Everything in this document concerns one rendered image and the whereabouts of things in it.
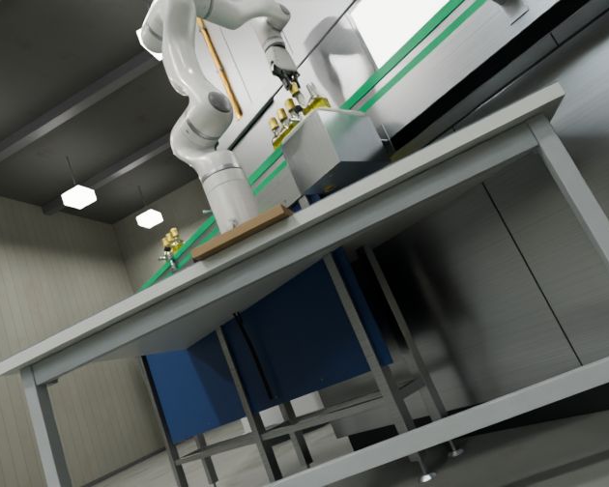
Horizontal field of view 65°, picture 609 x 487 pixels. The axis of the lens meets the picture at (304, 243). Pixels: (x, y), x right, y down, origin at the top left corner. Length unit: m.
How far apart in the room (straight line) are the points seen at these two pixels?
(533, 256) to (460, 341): 0.37
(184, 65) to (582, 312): 1.29
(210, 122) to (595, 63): 0.99
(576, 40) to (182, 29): 1.07
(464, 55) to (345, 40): 0.61
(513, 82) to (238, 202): 0.84
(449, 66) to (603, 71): 0.37
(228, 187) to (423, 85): 0.61
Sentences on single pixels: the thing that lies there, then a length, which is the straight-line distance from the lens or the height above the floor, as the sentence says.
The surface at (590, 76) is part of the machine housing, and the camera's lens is 1.47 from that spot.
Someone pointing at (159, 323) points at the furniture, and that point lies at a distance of 1.31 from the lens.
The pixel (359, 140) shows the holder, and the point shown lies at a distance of 1.33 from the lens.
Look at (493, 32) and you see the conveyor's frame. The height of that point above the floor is 0.97.
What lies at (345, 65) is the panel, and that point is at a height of 1.34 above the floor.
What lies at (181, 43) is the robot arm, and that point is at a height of 1.39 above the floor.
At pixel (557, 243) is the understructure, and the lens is 1.48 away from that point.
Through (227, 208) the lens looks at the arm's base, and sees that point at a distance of 1.24.
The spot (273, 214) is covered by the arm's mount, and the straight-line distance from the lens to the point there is 1.11.
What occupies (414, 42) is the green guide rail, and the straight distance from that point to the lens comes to 1.48.
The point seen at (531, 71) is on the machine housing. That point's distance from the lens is 1.52.
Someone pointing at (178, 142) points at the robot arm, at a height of 1.11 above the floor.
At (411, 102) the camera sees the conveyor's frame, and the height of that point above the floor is 0.97.
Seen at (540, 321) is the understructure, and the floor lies 0.28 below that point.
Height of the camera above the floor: 0.40
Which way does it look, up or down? 14 degrees up
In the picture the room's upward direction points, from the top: 23 degrees counter-clockwise
